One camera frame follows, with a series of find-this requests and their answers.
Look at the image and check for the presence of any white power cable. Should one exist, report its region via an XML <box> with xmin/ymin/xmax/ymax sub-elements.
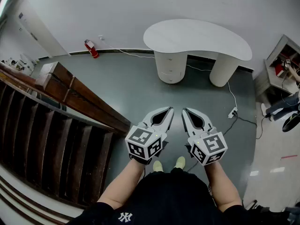
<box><xmin>100</xmin><ymin>37</ymin><xmax>238</xmax><ymax>110</ymax></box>

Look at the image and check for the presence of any bright window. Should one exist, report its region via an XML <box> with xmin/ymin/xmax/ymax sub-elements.
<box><xmin>0</xmin><ymin>0</ymin><xmax>15</xmax><ymax>17</ymax></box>

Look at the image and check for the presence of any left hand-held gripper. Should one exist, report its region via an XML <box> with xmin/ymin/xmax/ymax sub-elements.
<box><xmin>125</xmin><ymin>106</ymin><xmax>175</xmax><ymax>161</ymax></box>

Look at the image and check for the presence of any person's right forearm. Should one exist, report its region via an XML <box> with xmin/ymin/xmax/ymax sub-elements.
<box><xmin>204</xmin><ymin>160</ymin><xmax>243</xmax><ymax>212</ymax></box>

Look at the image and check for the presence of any white door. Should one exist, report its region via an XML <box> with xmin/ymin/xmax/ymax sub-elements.
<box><xmin>15</xmin><ymin>0</ymin><xmax>71</xmax><ymax>58</ymax></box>

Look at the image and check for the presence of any small white drawer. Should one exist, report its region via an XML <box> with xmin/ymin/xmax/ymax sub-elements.
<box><xmin>157</xmin><ymin>64</ymin><xmax>186</xmax><ymax>75</ymax></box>
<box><xmin>154</xmin><ymin>51</ymin><xmax>188</xmax><ymax>67</ymax></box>

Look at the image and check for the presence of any person's pale yellow right shoe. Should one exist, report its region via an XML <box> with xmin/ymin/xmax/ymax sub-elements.
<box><xmin>174</xmin><ymin>156</ymin><xmax>187</xmax><ymax>170</ymax></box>

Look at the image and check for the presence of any red fire extinguisher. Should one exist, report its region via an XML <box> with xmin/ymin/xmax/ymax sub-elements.
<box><xmin>84</xmin><ymin>39</ymin><xmax>99</xmax><ymax>59</ymax></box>

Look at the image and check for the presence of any person's left forearm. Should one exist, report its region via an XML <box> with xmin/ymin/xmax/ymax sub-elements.
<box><xmin>97</xmin><ymin>158</ymin><xmax>150</xmax><ymax>210</ymax></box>

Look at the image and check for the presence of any white kidney-shaped desk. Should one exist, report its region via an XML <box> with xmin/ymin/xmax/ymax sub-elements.
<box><xmin>143</xmin><ymin>19</ymin><xmax>253</xmax><ymax>88</ymax></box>

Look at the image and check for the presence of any white equipment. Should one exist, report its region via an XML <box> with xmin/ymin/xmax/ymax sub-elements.
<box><xmin>18</xmin><ymin>53</ymin><xmax>36</xmax><ymax>76</ymax></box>

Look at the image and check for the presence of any black neon green object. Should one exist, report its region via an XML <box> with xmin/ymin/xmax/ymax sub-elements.
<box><xmin>282</xmin><ymin>112</ymin><xmax>300</xmax><ymax>133</ymax></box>

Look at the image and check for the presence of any red box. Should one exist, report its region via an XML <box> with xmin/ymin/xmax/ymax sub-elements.
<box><xmin>274</xmin><ymin>63</ymin><xmax>285</xmax><ymax>77</ymax></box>

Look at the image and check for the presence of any gray wooden shelf cabinet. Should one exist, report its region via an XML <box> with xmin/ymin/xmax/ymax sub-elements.
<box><xmin>254</xmin><ymin>34</ymin><xmax>300</xmax><ymax>96</ymax></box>

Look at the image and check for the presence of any person's black shirt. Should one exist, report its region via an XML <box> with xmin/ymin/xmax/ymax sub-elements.
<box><xmin>67</xmin><ymin>167</ymin><xmax>291</xmax><ymax>225</ymax></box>

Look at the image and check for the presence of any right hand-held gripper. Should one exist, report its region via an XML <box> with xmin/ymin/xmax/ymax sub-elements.
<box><xmin>182</xmin><ymin>107</ymin><xmax>228</xmax><ymax>167</ymax></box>

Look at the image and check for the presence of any dark wooden stair railing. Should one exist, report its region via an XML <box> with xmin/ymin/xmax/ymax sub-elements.
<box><xmin>0</xmin><ymin>61</ymin><xmax>131</xmax><ymax>208</ymax></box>

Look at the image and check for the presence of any black cable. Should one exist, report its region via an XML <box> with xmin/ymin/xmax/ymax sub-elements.
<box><xmin>235</xmin><ymin>112</ymin><xmax>258</xmax><ymax>127</ymax></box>
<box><xmin>222</xmin><ymin>116</ymin><xmax>238</xmax><ymax>136</ymax></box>

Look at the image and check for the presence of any black wrist strap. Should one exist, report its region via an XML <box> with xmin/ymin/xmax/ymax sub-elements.
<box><xmin>128</xmin><ymin>154</ymin><xmax>151</xmax><ymax>165</ymax></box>

